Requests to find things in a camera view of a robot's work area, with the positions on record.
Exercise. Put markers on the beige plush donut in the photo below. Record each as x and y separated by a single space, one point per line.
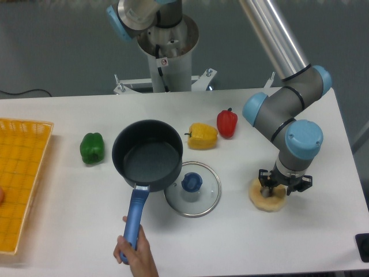
272 203

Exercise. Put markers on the red bell pepper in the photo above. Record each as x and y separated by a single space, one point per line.
226 123

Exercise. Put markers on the black device at edge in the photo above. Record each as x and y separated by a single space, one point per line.
362 242

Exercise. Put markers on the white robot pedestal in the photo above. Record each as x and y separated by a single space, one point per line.
169 54

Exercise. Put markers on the green bell pepper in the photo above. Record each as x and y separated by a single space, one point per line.
92 149

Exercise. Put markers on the yellow woven basket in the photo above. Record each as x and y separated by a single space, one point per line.
23 147

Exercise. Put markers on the glass lid blue knob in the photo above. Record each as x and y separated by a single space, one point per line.
195 192

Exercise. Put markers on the person's hand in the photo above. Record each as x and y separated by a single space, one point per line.
142 252

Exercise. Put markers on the yellow bell pepper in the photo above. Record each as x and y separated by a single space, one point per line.
201 136

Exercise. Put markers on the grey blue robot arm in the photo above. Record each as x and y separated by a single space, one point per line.
274 116

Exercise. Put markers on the person's forearm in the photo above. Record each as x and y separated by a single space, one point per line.
144 268

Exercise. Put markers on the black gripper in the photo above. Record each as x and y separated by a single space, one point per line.
269 180

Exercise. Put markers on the dark saucepan blue handle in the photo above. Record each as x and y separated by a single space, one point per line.
148 155

